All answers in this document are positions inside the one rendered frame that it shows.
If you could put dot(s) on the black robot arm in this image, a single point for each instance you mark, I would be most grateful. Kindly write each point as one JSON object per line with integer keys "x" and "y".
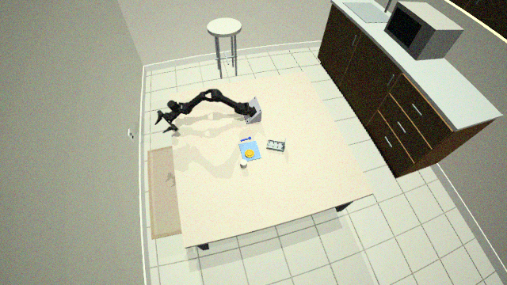
{"x": 242, "y": 108}

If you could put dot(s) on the light blue square mat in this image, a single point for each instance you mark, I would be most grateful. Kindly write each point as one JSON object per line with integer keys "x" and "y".
{"x": 250, "y": 146}

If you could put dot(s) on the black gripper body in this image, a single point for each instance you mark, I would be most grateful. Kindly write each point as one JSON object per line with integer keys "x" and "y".
{"x": 172, "y": 126}

